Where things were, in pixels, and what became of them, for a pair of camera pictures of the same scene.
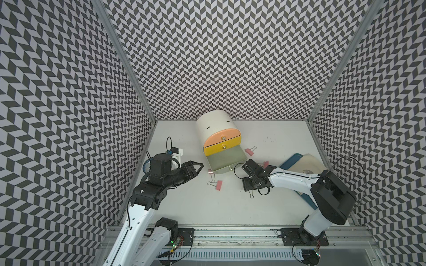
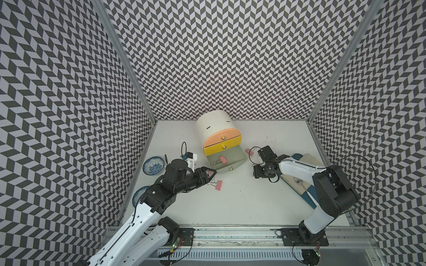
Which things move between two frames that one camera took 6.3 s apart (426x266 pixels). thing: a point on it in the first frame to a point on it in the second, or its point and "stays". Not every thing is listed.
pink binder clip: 219,184 stays
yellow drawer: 233,142 stays
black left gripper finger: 193,173 to 205,181
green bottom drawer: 225,162 stays
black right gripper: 246,185 to 257,173
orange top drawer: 221,136 stays
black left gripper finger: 190,168 to 204,176
